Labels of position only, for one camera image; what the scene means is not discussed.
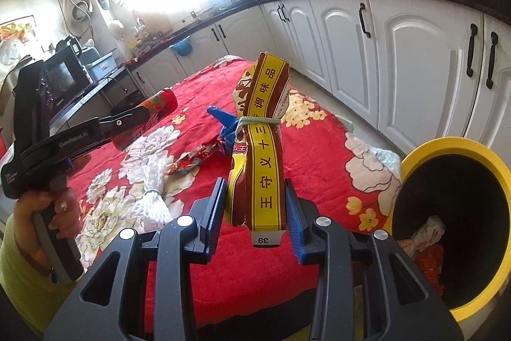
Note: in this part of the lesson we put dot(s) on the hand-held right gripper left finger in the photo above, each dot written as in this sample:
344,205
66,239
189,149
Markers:
215,213

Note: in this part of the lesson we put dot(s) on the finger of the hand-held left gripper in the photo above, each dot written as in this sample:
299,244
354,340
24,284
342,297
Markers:
123,121

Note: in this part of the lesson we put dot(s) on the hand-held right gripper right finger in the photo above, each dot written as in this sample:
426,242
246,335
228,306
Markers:
295,225

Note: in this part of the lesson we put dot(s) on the red soda can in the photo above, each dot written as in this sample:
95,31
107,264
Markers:
159,103

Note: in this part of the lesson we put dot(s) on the yellow brown seasoning packet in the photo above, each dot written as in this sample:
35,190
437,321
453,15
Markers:
263,165

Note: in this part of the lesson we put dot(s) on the white printed bag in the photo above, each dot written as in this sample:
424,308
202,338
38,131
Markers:
425,233

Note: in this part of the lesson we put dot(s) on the red plastic bag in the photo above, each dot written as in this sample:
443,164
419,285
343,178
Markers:
431,267

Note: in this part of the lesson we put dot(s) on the yellow trash bin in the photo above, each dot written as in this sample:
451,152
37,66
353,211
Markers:
459,181

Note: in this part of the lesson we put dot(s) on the person's left forearm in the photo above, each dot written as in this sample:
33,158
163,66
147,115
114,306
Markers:
20,277

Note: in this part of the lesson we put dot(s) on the person's left hand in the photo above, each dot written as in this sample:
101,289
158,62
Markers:
64,207

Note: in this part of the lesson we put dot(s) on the red printed foil wrapper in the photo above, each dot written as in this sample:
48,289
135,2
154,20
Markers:
191,161

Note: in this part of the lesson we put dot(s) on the white storage box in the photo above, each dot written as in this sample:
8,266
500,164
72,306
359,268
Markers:
102,67

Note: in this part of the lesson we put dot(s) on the black microwave oven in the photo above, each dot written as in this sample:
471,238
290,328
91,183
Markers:
64,75

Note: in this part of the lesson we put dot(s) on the red floral blanket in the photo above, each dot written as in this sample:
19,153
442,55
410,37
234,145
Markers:
319,149

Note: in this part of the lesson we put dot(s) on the blue wrapper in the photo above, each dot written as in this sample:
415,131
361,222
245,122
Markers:
225,125

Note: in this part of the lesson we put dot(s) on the white jug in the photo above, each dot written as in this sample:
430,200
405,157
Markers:
115,28

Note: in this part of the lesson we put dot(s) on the blue hanging basket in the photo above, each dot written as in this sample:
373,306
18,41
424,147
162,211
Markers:
183,47

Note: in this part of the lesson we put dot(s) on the fruit print poster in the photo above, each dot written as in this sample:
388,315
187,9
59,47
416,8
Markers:
16,32

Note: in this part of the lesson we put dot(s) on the white base cabinets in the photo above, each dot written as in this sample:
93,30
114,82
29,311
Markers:
419,57

